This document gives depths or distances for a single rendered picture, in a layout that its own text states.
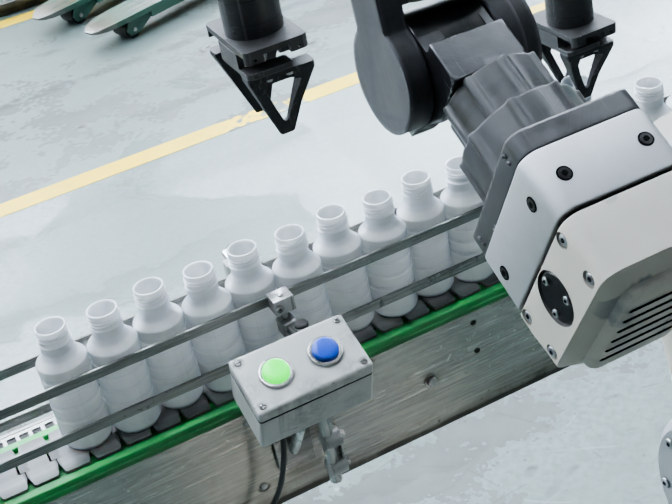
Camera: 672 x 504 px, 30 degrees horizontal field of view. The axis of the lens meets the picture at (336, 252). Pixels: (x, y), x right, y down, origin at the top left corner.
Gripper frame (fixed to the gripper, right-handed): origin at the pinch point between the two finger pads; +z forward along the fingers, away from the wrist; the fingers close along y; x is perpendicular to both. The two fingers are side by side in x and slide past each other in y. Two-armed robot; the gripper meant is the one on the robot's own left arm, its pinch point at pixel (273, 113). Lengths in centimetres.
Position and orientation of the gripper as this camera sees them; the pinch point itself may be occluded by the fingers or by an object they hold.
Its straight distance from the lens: 123.9
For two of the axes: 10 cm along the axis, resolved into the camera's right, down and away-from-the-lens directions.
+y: 4.3, 4.3, -7.9
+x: 8.8, -3.7, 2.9
